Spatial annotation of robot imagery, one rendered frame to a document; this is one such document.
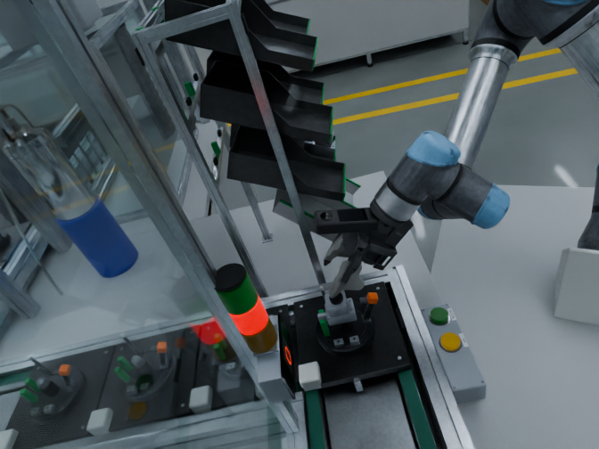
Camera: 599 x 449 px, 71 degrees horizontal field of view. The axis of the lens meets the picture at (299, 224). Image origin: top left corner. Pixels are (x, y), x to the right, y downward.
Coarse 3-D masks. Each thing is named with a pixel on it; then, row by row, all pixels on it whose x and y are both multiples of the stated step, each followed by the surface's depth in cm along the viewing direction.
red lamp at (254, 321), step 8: (256, 304) 60; (248, 312) 59; (256, 312) 60; (264, 312) 62; (240, 320) 59; (248, 320) 59; (256, 320) 60; (264, 320) 62; (240, 328) 61; (248, 328) 61; (256, 328) 61
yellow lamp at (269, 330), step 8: (264, 328) 62; (272, 328) 64; (248, 336) 62; (256, 336) 62; (264, 336) 63; (272, 336) 64; (248, 344) 64; (256, 344) 63; (264, 344) 64; (272, 344) 65; (256, 352) 65; (264, 352) 65
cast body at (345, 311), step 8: (328, 296) 93; (336, 296) 91; (344, 296) 92; (328, 304) 91; (336, 304) 90; (344, 304) 90; (352, 304) 93; (328, 312) 91; (336, 312) 91; (344, 312) 91; (352, 312) 92; (328, 320) 92; (336, 320) 93; (344, 320) 93; (352, 320) 93
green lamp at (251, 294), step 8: (248, 280) 57; (240, 288) 56; (248, 288) 57; (224, 296) 56; (232, 296) 56; (240, 296) 56; (248, 296) 57; (256, 296) 59; (224, 304) 58; (232, 304) 57; (240, 304) 57; (248, 304) 58; (232, 312) 58; (240, 312) 58
